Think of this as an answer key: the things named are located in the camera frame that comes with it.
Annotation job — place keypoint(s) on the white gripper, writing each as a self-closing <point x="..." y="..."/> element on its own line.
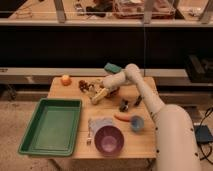
<point x="100" y="89"/>

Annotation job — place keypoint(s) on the green sponge block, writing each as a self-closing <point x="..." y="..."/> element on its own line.
<point x="112" y="68"/>

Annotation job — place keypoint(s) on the small dark toy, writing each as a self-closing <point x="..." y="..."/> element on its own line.
<point x="123" y="105"/>

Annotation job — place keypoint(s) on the black box on floor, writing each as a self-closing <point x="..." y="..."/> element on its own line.
<point x="203" y="134"/>

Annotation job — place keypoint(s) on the silver fork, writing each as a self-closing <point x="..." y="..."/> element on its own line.
<point x="89" y="137"/>

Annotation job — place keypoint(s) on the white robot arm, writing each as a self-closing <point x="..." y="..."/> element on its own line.
<point x="176" y="147"/>

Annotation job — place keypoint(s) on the green plastic tray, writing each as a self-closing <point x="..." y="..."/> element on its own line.
<point x="52" y="130"/>

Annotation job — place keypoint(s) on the small blue cup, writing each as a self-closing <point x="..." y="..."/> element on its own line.
<point x="136" y="123"/>

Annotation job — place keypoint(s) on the orange fruit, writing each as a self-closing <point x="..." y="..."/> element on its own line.
<point x="66" y="80"/>

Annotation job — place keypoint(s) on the purple bowl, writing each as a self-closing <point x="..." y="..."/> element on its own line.
<point x="109" y="140"/>

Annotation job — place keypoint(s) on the dark eggplant piece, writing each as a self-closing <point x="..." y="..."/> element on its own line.
<point x="138" y="101"/>

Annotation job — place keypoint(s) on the orange carrot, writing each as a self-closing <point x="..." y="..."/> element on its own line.
<point x="123" y="118"/>

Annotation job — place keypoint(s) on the brown bowl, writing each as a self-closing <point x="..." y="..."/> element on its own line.
<point x="113" y="93"/>

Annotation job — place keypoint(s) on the wooden table board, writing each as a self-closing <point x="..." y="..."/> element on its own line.
<point x="136" y="145"/>

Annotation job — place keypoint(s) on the light blue cloth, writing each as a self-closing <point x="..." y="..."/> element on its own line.
<point x="96" y="124"/>

